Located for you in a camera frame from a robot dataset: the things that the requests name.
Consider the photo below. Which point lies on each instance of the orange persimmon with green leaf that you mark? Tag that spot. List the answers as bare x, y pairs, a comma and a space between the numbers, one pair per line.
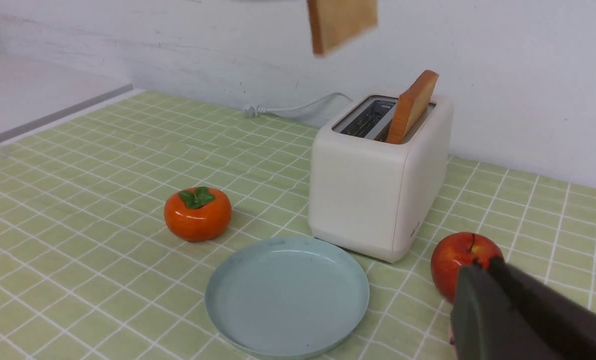
198, 214

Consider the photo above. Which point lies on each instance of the light blue round plate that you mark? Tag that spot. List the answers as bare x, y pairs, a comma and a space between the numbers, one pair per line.
287, 298

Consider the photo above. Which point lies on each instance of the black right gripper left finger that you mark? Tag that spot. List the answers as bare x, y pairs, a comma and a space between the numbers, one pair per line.
484, 325

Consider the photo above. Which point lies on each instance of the white two-slot toaster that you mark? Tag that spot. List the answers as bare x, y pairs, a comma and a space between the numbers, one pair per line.
370, 196

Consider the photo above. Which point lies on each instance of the red apple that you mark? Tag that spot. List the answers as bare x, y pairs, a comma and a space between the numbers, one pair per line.
456, 251

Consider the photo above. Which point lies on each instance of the green checkered tablecloth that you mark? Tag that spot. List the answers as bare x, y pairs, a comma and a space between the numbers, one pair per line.
90, 271

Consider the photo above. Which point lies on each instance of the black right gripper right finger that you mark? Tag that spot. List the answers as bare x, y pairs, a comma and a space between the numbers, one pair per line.
560, 334

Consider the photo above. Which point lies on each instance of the toast slice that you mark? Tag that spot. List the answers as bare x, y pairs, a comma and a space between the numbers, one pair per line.
410, 106
335, 23

